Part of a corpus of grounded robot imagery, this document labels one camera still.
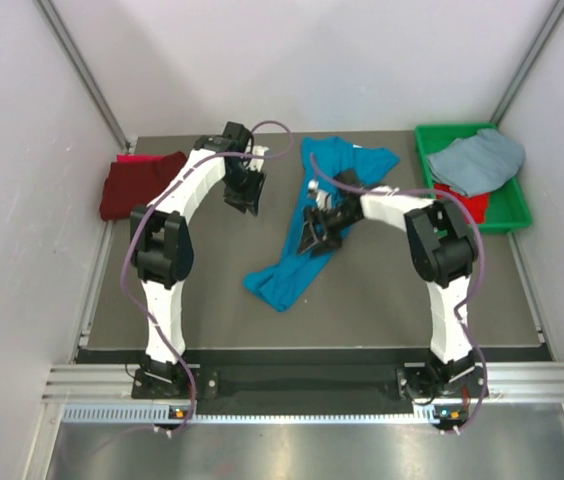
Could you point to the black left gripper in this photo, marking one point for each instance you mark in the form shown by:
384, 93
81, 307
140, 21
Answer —
244, 200

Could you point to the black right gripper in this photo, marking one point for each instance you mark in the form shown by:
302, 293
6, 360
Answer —
310, 240

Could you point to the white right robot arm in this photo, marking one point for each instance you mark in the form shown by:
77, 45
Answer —
443, 251

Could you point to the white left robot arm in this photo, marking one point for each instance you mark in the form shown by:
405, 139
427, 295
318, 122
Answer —
161, 249

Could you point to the dark red folded t shirt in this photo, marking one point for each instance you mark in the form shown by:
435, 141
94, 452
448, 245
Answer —
130, 184

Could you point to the pink folded t shirt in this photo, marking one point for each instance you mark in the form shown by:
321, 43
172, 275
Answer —
132, 158

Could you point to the red t shirt in bin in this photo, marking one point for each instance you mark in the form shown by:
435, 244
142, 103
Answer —
477, 205

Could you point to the grey t shirt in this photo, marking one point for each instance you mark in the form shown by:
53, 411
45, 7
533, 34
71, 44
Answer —
479, 164

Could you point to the green plastic bin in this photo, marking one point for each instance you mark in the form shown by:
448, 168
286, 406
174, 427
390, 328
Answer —
508, 209

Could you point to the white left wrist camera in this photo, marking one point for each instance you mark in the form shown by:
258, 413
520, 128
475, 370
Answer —
256, 163

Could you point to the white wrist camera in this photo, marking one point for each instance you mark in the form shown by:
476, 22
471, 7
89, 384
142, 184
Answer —
256, 163
321, 198

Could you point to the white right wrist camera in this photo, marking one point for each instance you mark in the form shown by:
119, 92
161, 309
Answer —
321, 198

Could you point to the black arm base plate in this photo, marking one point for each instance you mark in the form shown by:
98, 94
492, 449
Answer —
393, 382

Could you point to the aluminium front rail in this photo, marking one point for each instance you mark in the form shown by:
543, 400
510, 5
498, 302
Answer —
102, 393

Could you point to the left aluminium corner post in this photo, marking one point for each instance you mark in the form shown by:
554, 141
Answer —
57, 25

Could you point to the aluminium corner post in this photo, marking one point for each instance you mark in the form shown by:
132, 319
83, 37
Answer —
57, 25
538, 44

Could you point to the right aluminium corner post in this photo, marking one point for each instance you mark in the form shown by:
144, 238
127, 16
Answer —
538, 44

